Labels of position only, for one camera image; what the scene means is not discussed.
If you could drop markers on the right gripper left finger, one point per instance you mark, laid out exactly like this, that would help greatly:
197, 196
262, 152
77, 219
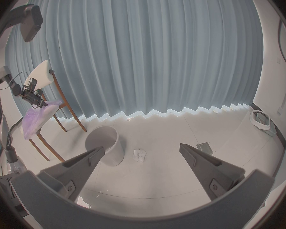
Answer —
81, 168

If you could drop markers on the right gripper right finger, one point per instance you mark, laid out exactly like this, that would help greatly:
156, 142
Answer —
205, 173

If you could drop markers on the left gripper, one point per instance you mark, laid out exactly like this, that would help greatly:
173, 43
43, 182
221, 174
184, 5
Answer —
34, 100

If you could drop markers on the purple plastic bag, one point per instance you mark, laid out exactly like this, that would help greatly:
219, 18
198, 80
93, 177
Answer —
33, 120

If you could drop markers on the white paper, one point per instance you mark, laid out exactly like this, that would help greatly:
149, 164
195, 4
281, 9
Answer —
140, 155

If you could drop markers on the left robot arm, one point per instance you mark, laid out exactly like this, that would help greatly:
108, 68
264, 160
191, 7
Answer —
15, 88

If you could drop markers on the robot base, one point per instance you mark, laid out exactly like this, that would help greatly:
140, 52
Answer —
3, 187

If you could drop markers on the white trash bin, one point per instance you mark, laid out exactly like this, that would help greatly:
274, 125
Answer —
115, 151

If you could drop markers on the wooden chair with white cushions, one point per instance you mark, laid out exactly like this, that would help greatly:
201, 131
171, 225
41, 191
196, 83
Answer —
44, 73

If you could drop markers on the blue-green curtain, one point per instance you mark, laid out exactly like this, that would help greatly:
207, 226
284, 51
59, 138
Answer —
145, 56

